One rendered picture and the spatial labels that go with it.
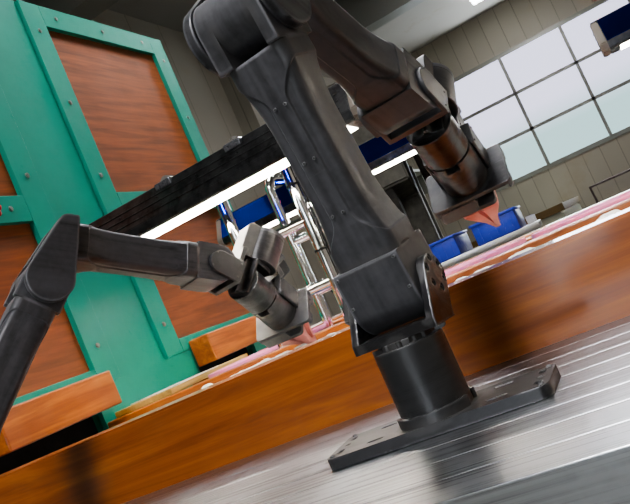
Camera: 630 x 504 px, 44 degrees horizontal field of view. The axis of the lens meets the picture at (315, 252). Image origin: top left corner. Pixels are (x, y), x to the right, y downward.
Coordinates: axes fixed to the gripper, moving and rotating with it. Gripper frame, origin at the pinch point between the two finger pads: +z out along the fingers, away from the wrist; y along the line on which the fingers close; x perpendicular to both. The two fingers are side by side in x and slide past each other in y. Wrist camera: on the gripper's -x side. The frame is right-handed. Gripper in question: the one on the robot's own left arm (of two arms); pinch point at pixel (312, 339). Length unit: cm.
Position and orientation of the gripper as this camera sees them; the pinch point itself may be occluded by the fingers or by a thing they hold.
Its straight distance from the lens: 132.5
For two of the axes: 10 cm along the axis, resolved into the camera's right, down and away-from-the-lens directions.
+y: -8.4, 4.0, 3.8
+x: 0.6, 7.5, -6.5
